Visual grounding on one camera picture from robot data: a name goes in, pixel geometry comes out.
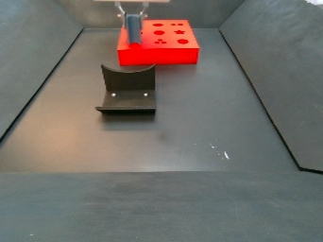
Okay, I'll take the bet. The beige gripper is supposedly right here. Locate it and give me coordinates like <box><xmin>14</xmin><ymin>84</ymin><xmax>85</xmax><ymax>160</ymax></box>
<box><xmin>94</xmin><ymin>0</ymin><xmax>171</xmax><ymax>18</ymax></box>

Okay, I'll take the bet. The red shape sorter box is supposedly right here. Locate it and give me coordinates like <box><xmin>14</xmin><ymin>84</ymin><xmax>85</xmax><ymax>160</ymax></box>
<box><xmin>118</xmin><ymin>19</ymin><xmax>199</xmax><ymax>66</ymax></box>

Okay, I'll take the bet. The black curved holder bracket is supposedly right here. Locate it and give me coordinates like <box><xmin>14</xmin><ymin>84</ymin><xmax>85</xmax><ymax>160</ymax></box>
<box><xmin>97</xmin><ymin>65</ymin><xmax>157</xmax><ymax>113</ymax></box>

